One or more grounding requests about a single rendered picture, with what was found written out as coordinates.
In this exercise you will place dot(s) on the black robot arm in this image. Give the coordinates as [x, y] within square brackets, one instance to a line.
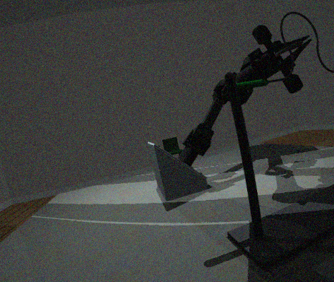
[198, 140]

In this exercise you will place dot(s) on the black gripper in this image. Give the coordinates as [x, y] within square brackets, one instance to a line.
[263, 36]

